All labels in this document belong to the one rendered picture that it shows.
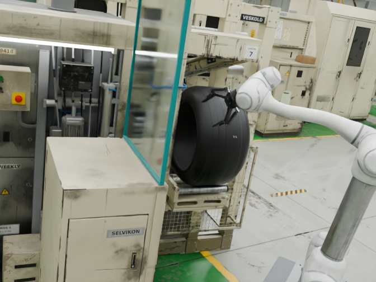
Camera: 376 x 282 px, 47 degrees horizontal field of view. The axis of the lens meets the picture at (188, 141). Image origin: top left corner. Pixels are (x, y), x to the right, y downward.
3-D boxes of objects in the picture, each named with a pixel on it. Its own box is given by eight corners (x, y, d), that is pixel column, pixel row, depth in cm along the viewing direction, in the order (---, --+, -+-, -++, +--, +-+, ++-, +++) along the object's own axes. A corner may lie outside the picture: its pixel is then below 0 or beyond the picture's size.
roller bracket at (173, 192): (173, 203, 246) (175, 187, 243) (151, 174, 280) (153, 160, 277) (178, 202, 247) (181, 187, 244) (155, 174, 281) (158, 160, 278)
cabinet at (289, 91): (263, 139, 701) (280, 62, 662) (240, 127, 746) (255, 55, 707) (301, 136, 751) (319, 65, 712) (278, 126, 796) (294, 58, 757)
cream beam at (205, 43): (172, 54, 254) (175, 29, 249) (158, 47, 275) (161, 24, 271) (258, 63, 279) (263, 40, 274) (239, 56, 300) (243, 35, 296)
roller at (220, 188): (175, 196, 249) (176, 188, 248) (172, 192, 253) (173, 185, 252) (228, 193, 264) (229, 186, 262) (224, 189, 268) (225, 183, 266)
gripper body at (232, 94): (233, 87, 201) (219, 95, 207) (240, 103, 200) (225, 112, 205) (241, 86, 207) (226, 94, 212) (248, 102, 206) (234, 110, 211)
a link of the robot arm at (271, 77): (248, 75, 203) (238, 85, 193) (275, 59, 194) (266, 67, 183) (260, 94, 205) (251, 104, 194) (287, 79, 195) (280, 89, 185)
